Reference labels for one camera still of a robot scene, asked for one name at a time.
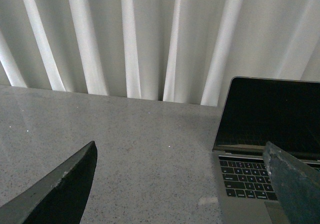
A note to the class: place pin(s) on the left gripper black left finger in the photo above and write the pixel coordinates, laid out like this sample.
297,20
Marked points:
59,197

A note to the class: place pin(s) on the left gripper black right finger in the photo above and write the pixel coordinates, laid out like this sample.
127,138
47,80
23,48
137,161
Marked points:
295,183

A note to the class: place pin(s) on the grey laptop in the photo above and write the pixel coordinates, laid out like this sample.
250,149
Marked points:
257,111

